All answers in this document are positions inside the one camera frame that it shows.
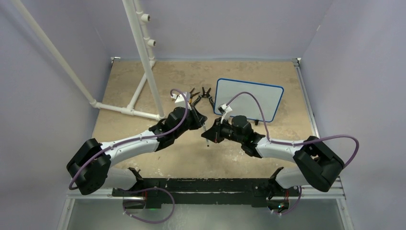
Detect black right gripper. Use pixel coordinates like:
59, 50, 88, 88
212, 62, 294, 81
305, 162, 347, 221
202, 117, 244, 144

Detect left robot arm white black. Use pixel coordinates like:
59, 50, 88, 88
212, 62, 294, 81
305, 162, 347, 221
67, 107, 207, 195

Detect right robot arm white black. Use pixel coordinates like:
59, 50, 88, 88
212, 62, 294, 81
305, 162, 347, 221
202, 115, 345, 195

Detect blue framed whiteboard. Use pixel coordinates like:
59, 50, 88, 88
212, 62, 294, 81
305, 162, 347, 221
214, 78, 284, 122

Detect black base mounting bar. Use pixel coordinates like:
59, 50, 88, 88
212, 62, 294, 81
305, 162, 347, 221
112, 172, 299, 209

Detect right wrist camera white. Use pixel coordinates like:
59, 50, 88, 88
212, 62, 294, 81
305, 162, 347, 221
218, 104, 233, 123

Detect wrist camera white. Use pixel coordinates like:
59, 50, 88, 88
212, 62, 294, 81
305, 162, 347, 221
218, 104, 233, 123
174, 92, 191, 110

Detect yellow black handled pliers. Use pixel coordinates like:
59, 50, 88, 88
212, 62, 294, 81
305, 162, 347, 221
188, 88, 201, 106

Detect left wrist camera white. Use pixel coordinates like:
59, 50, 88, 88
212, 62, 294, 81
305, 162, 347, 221
174, 92, 191, 110

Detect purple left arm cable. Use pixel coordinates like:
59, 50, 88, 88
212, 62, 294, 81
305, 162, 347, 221
68, 88, 190, 191

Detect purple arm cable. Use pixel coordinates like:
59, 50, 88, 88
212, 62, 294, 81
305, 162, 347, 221
68, 88, 190, 191
226, 92, 360, 169

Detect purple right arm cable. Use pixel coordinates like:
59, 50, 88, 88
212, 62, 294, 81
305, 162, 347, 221
226, 92, 360, 169

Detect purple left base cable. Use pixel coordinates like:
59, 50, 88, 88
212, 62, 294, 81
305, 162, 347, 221
122, 186, 176, 224

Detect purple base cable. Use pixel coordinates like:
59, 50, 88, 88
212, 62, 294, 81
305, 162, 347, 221
122, 186, 176, 224
270, 185, 303, 217

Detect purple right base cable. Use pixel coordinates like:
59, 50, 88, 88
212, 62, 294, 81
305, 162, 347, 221
270, 185, 303, 217

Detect white PVC pipe frame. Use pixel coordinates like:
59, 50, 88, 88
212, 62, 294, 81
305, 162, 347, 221
11, 0, 166, 122

